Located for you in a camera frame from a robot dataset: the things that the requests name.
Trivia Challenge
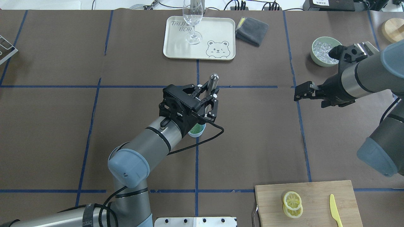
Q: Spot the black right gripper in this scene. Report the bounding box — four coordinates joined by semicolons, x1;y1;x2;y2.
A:
294;44;370;108

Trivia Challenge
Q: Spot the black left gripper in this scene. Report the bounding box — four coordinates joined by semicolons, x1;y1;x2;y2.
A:
158;83;218;136

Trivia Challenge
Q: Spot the steel muddler black tip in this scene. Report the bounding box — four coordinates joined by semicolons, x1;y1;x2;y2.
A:
203;73;219;117

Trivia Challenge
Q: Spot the yellow lemon slice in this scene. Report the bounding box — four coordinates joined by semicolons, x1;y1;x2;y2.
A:
188;124;205;134
283;191;302;210
282;205;303;218

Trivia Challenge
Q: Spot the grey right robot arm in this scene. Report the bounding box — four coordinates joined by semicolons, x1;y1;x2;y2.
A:
294;40;403;177

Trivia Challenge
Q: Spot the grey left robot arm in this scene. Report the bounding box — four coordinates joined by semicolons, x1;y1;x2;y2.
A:
2;82;224;227

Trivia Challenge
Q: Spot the light blue paper cup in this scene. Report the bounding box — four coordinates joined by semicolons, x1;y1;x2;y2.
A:
188;82;218;137

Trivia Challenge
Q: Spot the green bowl of ice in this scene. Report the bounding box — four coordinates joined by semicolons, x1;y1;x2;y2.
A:
310;36;342;67

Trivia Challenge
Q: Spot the cream bear print tray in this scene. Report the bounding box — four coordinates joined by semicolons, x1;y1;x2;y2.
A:
163;16;236;61

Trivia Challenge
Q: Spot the stainless steel ice scoop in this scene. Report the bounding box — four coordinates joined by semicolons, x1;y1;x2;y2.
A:
358;41;379;56

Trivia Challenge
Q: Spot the dark grey folded cloth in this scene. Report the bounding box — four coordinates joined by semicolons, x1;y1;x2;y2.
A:
235;17;269;47

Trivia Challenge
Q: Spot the clear wine glass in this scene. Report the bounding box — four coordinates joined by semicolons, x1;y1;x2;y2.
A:
183;0;203;45

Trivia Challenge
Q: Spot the round wooden stand base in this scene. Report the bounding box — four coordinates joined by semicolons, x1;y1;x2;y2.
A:
382;18;404;43

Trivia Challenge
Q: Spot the bamboo cutting board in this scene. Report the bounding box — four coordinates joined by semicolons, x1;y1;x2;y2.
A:
252;180;363;227

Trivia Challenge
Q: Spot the yellow plastic knife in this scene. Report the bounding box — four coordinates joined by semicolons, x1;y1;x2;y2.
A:
329;194;343;227

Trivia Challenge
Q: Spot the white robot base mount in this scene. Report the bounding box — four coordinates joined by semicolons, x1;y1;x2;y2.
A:
154;217;238;227

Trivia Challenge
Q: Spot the white wire cup rack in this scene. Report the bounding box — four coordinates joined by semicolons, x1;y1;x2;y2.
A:
0;36;18;64

